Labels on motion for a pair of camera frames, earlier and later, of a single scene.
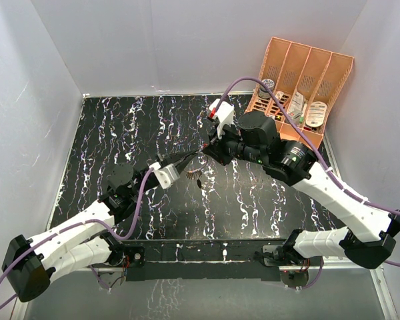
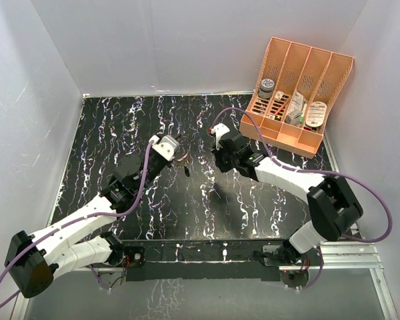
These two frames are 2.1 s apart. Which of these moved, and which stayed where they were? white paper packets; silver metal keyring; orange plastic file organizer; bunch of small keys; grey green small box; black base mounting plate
Moved: silver metal keyring; bunch of small keys
Stayed: white paper packets; black base mounting plate; grey green small box; orange plastic file organizer
